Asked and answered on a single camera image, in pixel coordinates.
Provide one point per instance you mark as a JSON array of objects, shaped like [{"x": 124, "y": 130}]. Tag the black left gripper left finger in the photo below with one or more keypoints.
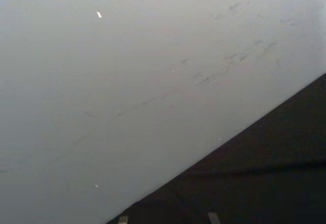
[{"x": 123, "y": 220}]

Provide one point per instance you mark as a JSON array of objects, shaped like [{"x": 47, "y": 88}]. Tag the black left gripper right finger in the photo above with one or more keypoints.
[{"x": 213, "y": 219}]

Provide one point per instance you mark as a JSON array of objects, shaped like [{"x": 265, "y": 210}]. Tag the black table cloth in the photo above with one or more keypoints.
[{"x": 254, "y": 178}]

